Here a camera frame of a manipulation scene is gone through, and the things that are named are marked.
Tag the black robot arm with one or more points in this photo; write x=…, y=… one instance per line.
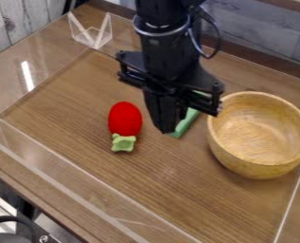
x=162, y=13

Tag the green rectangular block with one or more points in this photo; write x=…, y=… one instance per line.
x=185, y=123

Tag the red felt strawberry toy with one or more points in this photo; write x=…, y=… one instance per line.
x=125, y=123

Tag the black equipment bottom left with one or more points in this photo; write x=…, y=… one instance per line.
x=18, y=229

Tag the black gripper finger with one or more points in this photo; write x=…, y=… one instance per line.
x=181, y=107
x=158, y=107

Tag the light wooden bowl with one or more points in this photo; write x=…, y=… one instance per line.
x=254, y=135

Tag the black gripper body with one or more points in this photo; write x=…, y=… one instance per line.
x=166, y=66

